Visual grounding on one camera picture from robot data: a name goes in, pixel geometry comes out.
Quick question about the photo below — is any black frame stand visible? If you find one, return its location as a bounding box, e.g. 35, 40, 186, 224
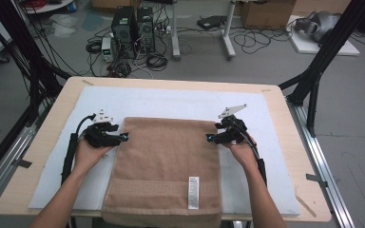
278, 0, 365, 138
0, 0, 73, 128

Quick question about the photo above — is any coiled black cable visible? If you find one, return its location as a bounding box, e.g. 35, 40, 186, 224
145, 52, 169, 72
85, 40, 104, 55

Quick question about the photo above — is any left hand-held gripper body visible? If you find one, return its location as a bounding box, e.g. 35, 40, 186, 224
84, 108, 118, 148

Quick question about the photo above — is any grey robot shell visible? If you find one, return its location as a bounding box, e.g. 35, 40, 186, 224
294, 10, 342, 43

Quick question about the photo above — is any black tape piece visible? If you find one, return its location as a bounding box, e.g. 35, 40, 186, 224
12, 159, 33, 169

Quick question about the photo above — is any white round table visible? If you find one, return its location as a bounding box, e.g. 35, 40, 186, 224
20, 0, 76, 15

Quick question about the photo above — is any loose black floor cable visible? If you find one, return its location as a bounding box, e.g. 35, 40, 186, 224
233, 27, 294, 55

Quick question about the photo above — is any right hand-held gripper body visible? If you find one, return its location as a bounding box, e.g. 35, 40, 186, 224
218, 104, 248, 145

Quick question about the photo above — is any black flat device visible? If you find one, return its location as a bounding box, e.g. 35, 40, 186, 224
197, 15, 228, 31

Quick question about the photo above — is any aluminium rail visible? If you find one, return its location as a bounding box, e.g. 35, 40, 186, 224
286, 98, 357, 228
0, 104, 46, 217

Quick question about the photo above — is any person's right hand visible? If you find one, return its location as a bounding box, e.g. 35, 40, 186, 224
224, 139, 260, 174

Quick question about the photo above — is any person's left hand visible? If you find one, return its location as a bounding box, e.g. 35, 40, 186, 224
74, 139, 113, 174

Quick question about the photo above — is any white floor board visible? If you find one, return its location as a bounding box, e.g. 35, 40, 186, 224
286, 14, 361, 57

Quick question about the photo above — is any white grid mat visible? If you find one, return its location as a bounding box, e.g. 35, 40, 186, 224
28, 85, 301, 217

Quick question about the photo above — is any white desk frame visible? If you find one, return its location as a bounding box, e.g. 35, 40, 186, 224
170, 0, 238, 62

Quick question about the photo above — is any tan terry towel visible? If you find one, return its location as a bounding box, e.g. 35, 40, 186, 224
101, 116, 223, 228

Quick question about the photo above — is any thin wooden strip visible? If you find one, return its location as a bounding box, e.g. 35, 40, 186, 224
294, 194, 317, 219

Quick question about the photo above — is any light wooden table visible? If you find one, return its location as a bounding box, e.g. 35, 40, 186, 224
0, 75, 333, 222

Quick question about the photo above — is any grey tape piece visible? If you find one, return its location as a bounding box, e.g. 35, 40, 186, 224
305, 173, 329, 188

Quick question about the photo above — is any clear plastic sheet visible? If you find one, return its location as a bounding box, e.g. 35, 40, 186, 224
49, 13, 78, 38

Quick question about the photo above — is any white bench power supply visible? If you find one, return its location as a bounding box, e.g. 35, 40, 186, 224
101, 37, 116, 63

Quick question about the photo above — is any large cardboard box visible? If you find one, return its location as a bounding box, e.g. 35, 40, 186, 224
240, 0, 298, 30

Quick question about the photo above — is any black computer tower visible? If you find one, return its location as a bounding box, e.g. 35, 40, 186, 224
136, 7, 157, 53
111, 5, 137, 44

